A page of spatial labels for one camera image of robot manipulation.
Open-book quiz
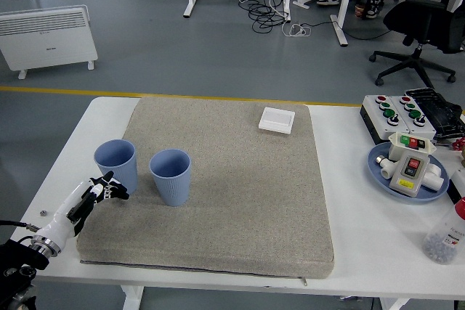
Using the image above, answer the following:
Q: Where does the white and black box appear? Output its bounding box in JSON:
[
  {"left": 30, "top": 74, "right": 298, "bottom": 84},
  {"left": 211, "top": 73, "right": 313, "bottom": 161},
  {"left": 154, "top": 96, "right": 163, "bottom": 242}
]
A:
[{"left": 447, "top": 168, "right": 465, "bottom": 205}]

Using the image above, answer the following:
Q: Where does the clear bottle with red cap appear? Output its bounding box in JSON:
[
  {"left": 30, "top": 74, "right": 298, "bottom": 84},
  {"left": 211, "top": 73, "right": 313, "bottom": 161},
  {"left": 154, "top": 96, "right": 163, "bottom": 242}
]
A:
[{"left": 421, "top": 196, "right": 465, "bottom": 266}]

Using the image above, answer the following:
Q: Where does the black padded office chair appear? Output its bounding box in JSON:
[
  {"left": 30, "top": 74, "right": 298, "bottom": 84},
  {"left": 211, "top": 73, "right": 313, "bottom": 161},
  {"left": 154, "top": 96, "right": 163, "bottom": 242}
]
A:
[{"left": 368, "top": 0, "right": 465, "bottom": 89}]

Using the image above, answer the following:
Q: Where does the black plastic tool tray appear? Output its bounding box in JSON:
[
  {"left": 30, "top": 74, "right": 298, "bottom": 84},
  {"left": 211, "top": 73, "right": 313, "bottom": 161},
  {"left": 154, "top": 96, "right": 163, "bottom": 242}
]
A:
[{"left": 405, "top": 87, "right": 465, "bottom": 142}]

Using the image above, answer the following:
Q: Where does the cream two-button power switch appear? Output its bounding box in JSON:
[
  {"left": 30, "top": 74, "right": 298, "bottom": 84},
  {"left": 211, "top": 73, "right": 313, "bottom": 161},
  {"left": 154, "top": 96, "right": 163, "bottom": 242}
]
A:
[{"left": 389, "top": 152, "right": 432, "bottom": 197}]

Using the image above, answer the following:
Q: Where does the white pipe fitting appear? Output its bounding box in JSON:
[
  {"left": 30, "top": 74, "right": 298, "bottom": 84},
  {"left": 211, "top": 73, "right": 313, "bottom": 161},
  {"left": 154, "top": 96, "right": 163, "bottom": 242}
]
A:
[
  {"left": 375, "top": 155, "right": 397, "bottom": 180},
  {"left": 421, "top": 163, "right": 445, "bottom": 192}
]

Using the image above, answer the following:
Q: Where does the white table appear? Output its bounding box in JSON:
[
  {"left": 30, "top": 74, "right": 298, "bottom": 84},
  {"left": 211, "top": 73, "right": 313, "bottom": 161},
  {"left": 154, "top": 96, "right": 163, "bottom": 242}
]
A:
[{"left": 0, "top": 96, "right": 465, "bottom": 310}]

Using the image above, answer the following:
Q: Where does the blue ribbed plastic cup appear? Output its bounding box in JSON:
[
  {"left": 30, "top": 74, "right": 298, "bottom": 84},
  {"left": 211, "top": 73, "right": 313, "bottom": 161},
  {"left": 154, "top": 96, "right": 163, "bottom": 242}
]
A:
[
  {"left": 149, "top": 148, "right": 192, "bottom": 208},
  {"left": 93, "top": 139, "right": 139, "bottom": 195}
]

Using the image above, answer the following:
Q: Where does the large white panel heater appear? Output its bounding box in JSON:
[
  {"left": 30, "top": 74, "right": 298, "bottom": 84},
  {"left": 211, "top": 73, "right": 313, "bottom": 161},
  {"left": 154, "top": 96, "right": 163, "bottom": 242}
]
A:
[{"left": 0, "top": 4, "right": 100, "bottom": 80}]

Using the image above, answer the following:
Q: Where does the grey-brown cushion mat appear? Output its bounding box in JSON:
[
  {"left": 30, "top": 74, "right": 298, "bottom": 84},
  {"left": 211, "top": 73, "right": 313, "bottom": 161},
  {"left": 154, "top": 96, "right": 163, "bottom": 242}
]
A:
[{"left": 76, "top": 97, "right": 336, "bottom": 281}]

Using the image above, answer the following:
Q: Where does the white push-button control box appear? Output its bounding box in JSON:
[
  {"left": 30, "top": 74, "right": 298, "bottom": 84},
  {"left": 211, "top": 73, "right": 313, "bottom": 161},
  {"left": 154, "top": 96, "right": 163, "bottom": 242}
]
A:
[
  {"left": 389, "top": 94, "right": 438, "bottom": 142},
  {"left": 360, "top": 94, "right": 413, "bottom": 146}
]

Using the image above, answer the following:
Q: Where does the blue plate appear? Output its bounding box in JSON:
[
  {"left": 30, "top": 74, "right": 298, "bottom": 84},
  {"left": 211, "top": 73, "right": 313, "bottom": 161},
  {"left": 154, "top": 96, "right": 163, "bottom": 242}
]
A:
[{"left": 367, "top": 142, "right": 450, "bottom": 203}]

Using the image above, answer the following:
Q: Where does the cream three-button switch box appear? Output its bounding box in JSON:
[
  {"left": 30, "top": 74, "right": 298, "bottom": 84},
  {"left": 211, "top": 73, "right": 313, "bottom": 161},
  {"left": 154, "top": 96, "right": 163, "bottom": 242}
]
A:
[{"left": 387, "top": 131, "right": 437, "bottom": 160}]

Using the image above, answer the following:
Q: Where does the white coiled cable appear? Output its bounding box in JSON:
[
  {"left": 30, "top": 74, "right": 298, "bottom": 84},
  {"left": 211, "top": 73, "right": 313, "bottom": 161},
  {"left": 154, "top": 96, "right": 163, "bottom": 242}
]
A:
[{"left": 281, "top": 22, "right": 312, "bottom": 38}]

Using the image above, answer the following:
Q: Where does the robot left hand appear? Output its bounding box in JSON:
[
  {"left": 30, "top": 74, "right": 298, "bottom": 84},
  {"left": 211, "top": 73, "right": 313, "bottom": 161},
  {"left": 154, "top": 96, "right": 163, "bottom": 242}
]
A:
[{"left": 35, "top": 171, "right": 131, "bottom": 245}]

